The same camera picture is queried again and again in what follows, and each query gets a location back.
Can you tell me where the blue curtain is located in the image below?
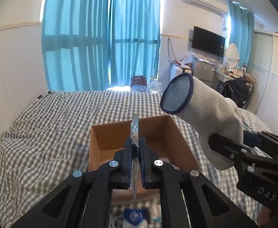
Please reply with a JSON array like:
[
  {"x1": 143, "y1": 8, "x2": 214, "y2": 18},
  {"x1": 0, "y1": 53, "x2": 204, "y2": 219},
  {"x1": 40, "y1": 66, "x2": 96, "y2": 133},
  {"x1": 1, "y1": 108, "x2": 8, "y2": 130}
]
[
  {"x1": 109, "y1": 0, "x2": 161, "y2": 86},
  {"x1": 228, "y1": 0, "x2": 254, "y2": 68},
  {"x1": 41, "y1": 0, "x2": 109, "y2": 91}
]

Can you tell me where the white oval mirror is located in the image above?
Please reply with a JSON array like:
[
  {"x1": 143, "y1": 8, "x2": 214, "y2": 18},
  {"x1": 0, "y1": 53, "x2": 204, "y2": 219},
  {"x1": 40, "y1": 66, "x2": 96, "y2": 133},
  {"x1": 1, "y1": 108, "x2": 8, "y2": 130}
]
[{"x1": 224, "y1": 43, "x2": 239, "y2": 69}]

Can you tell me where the white louvered wardrobe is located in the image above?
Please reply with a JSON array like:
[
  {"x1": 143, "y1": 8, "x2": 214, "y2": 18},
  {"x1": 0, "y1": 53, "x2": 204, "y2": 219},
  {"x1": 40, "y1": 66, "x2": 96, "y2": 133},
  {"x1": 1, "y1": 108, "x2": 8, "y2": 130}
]
[{"x1": 247, "y1": 30, "x2": 278, "y2": 135}]

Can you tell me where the red patterned bag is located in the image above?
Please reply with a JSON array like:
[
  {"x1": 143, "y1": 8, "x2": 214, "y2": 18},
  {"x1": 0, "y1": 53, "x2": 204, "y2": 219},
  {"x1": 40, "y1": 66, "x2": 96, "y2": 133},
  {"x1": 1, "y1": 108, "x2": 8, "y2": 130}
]
[{"x1": 131, "y1": 76, "x2": 147, "y2": 88}]

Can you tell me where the white air conditioner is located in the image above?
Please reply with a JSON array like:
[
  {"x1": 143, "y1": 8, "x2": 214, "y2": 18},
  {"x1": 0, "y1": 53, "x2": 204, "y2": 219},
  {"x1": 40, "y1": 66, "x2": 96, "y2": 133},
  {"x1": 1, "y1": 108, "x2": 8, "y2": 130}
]
[{"x1": 186, "y1": 0, "x2": 229, "y2": 17}]

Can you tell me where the grey mini fridge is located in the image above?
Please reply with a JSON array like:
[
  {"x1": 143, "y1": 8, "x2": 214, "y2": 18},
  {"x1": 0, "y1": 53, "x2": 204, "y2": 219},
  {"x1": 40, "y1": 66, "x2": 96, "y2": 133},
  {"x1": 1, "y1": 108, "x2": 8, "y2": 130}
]
[{"x1": 192, "y1": 61, "x2": 215, "y2": 87}]

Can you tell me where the far blue curtain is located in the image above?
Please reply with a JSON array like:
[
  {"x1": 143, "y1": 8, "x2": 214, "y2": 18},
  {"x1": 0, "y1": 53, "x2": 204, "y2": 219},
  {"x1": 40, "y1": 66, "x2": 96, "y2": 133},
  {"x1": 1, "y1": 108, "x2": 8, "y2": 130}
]
[{"x1": 228, "y1": 0, "x2": 254, "y2": 68}]

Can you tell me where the right blue curtain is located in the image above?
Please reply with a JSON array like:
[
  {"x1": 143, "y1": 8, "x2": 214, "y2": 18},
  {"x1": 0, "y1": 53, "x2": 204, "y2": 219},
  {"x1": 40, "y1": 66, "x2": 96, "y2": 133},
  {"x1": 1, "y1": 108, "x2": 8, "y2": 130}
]
[{"x1": 109, "y1": 0, "x2": 161, "y2": 86}]

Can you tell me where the person's right hand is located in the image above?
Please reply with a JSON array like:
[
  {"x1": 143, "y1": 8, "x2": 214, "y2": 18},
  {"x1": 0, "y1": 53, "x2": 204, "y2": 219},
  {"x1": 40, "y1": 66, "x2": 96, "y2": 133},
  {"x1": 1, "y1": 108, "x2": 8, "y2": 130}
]
[{"x1": 256, "y1": 206, "x2": 277, "y2": 227}]

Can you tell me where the brown cardboard box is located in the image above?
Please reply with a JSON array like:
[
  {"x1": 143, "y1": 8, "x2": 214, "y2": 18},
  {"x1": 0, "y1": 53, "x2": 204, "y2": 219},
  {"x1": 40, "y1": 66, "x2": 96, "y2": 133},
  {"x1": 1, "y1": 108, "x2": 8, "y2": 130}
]
[{"x1": 88, "y1": 114, "x2": 202, "y2": 204}]

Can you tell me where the black backpack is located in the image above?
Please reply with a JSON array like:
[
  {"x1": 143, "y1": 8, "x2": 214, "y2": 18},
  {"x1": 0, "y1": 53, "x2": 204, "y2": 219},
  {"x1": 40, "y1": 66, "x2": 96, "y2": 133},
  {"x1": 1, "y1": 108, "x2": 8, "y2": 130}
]
[{"x1": 219, "y1": 77, "x2": 250, "y2": 109}]

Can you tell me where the grey checked bed cover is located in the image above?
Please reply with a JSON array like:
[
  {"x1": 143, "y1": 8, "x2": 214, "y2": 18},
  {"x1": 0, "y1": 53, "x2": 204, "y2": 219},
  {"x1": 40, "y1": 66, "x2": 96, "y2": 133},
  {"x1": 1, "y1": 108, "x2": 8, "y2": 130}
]
[{"x1": 0, "y1": 89, "x2": 276, "y2": 228}]

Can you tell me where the clear plastic bag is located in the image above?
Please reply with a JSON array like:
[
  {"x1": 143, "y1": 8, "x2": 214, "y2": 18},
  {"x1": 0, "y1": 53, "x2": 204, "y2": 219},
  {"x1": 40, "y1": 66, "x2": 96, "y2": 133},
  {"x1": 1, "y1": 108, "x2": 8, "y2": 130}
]
[{"x1": 130, "y1": 113, "x2": 140, "y2": 200}]

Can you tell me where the blue white tissue pack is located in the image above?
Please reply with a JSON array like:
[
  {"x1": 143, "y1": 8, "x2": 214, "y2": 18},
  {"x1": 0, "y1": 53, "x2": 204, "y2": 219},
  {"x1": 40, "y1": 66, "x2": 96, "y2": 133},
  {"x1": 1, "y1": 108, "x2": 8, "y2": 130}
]
[{"x1": 110, "y1": 206, "x2": 162, "y2": 228}]

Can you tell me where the white sock with blue rim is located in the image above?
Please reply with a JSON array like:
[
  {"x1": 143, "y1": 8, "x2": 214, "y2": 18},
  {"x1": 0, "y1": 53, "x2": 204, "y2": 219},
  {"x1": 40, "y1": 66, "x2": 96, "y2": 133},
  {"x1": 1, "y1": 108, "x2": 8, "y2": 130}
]
[{"x1": 160, "y1": 73, "x2": 243, "y2": 170}]

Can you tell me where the white suitcase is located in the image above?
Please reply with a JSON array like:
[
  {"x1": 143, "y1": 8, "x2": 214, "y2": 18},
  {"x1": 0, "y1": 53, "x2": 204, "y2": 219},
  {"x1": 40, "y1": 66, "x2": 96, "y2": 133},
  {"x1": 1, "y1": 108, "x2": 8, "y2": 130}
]
[{"x1": 169, "y1": 65, "x2": 192, "y2": 81}]

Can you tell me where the black wall television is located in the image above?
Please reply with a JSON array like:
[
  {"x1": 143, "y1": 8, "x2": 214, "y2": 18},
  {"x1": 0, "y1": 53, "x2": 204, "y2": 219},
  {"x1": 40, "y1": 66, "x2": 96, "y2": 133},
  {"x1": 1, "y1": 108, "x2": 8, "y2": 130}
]
[{"x1": 192, "y1": 26, "x2": 226, "y2": 58}]

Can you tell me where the left blue curtain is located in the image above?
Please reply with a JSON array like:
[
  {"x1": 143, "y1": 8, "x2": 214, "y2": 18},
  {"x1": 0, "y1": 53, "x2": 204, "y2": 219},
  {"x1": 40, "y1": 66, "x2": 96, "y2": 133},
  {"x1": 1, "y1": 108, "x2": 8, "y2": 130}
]
[{"x1": 41, "y1": 0, "x2": 109, "y2": 91}]

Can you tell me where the white dressing table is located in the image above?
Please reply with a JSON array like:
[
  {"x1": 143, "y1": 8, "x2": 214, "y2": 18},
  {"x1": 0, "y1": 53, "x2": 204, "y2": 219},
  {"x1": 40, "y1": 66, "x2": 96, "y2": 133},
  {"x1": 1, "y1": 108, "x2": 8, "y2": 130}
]
[{"x1": 214, "y1": 71, "x2": 239, "y2": 87}]

